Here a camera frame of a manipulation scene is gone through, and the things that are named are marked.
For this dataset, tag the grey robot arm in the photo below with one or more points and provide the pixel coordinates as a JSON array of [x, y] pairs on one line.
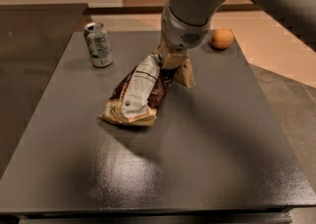
[[298, 17]]

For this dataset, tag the brown sea salt chip bag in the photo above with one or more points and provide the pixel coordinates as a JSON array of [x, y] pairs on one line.
[[138, 97]]

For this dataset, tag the orange fruit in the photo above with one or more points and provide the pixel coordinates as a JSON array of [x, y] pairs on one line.
[[222, 38]]

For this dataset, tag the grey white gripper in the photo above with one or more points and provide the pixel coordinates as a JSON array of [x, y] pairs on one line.
[[180, 35]]

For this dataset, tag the green 7up soda can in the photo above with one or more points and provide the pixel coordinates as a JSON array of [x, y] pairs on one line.
[[98, 44]]

